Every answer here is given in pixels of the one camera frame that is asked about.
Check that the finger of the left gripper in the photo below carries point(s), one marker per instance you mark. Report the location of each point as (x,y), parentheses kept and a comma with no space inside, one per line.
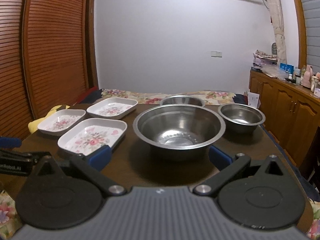
(6,142)

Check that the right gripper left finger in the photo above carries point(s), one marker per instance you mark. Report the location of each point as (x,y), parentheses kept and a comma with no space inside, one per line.
(64,194)

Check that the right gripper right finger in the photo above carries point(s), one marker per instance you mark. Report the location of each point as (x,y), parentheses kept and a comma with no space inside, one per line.
(258,194)

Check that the floral square plate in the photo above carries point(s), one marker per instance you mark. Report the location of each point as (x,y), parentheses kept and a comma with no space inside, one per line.
(112,108)
(91,134)
(61,121)

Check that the medium steel bowl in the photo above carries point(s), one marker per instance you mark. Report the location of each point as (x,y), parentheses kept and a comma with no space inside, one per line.
(182,99)

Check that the yellow plush toy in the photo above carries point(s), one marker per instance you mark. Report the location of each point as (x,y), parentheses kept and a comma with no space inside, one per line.
(32,126)

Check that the small steel bowl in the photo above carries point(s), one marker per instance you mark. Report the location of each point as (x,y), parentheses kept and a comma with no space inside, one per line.
(240,118)

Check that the wooden sideboard cabinet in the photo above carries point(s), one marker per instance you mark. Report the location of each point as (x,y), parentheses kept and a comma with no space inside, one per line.
(291,111)

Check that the wooden louvered wardrobe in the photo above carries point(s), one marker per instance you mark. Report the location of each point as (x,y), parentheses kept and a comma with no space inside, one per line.
(47,59)

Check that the white paper card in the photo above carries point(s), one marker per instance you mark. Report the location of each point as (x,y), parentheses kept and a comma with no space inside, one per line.
(253,100)

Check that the large steel bowl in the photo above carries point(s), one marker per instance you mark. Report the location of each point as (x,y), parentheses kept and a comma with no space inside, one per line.
(179,132)

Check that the floral bed blanket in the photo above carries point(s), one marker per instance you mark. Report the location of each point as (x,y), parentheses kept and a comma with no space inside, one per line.
(209,97)

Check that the pink thermos bottle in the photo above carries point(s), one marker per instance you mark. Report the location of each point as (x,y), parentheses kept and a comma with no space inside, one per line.
(307,76)

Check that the blue box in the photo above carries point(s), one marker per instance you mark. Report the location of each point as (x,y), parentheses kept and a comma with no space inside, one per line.
(287,68)

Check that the stack of folded cloths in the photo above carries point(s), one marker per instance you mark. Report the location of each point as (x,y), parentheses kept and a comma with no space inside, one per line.
(261,58)

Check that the beige curtain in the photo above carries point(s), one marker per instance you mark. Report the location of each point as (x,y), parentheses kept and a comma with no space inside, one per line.
(278,27)

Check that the white wall switch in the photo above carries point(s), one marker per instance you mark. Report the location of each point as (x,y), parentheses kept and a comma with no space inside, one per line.
(216,54)

